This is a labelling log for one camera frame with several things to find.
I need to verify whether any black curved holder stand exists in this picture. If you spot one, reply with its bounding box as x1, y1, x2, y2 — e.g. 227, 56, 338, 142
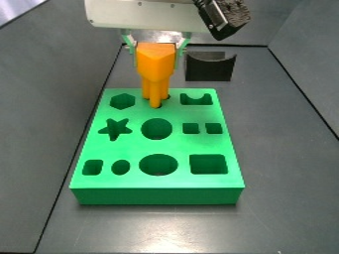
186, 51, 238, 81

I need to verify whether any green shape sorter board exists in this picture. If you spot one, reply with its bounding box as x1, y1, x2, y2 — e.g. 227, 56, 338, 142
71, 88, 246, 204

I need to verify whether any orange three prong object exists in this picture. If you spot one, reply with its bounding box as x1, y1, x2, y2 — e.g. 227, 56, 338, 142
137, 43, 177, 108

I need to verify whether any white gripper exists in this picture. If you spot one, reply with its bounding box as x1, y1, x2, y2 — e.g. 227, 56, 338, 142
85, 0, 209, 65

